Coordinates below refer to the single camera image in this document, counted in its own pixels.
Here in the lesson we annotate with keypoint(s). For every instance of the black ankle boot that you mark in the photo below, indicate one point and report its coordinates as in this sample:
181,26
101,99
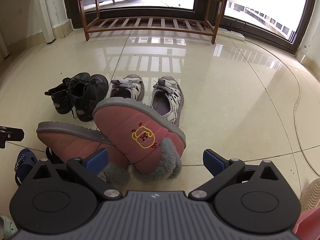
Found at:
62,92
90,97

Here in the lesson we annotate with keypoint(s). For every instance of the white power strip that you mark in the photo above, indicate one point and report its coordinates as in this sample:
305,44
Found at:
231,35

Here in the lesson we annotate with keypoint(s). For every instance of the wooden shoe rack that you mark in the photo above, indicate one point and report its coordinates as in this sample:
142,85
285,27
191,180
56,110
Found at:
150,22

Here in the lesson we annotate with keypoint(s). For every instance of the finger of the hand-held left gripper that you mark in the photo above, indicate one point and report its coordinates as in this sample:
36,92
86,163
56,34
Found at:
13,134

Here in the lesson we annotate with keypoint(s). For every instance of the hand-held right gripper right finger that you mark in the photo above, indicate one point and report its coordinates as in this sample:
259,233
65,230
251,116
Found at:
212,161

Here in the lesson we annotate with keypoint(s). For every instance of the grey mesh sneaker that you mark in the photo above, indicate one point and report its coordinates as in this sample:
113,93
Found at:
167,100
127,90

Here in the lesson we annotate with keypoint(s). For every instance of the mint green clog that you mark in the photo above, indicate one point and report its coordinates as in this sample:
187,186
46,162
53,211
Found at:
6,227

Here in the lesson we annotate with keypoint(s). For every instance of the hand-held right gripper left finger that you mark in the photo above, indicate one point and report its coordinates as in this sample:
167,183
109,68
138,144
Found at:
96,158

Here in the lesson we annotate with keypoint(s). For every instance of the white vertical post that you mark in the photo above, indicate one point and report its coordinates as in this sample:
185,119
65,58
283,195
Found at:
47,10

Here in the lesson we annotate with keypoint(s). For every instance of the pink rain boot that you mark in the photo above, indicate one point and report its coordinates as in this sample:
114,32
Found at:
310,220

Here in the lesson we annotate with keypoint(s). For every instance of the pink fur-lined slipper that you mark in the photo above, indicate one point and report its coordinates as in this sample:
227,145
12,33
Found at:
125,130
70,145

